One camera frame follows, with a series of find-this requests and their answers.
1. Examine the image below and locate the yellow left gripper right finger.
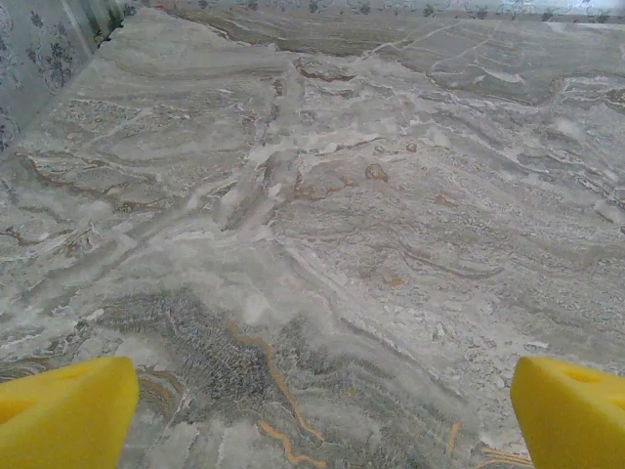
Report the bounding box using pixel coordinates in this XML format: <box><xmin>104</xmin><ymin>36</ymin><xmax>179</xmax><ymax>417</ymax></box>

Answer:
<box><xmin>509</xmin><ymin>355</ymin><xmax>625</xmax><ymax>469</ymax></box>

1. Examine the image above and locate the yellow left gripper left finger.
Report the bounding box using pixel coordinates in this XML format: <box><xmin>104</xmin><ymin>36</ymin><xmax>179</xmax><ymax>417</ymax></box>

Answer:
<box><xmin>0</xmin><ymin>355</ymin><xmax>141</xmax><ymax>469</ymax></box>

